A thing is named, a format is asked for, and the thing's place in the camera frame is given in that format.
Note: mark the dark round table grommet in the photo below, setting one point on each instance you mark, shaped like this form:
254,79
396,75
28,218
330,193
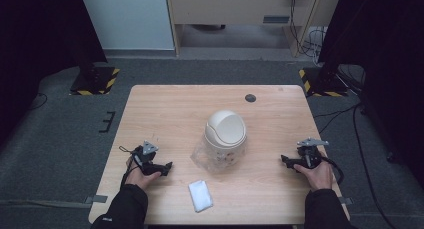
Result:
250,98

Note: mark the person's left hand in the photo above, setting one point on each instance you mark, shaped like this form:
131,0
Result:
140,177

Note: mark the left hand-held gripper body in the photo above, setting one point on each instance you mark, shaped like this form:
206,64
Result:
145,154

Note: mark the white folded tissue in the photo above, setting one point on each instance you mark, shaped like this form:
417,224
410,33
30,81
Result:
200,195

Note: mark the person's right hand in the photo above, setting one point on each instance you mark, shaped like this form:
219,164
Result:
316,177

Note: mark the black curtain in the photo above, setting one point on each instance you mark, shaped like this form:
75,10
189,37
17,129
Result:
386,55
36,42

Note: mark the grey table bracket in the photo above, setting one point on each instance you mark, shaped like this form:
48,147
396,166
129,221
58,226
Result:
96,199
346,200

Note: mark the cream swing-lid trash bin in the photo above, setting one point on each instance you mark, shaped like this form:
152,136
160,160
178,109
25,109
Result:
225,132

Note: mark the white partition panel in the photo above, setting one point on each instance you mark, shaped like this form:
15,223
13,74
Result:
128,19

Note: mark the light wooden desk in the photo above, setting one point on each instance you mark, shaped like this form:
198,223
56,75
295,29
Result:
233,9

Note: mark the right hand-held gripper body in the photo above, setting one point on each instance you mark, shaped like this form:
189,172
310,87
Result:
310,154

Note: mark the clear plastic bag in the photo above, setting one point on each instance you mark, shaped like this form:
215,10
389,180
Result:
204,157

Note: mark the black yellow-striped stand base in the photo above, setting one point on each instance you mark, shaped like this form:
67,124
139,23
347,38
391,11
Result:
321,84
95,80

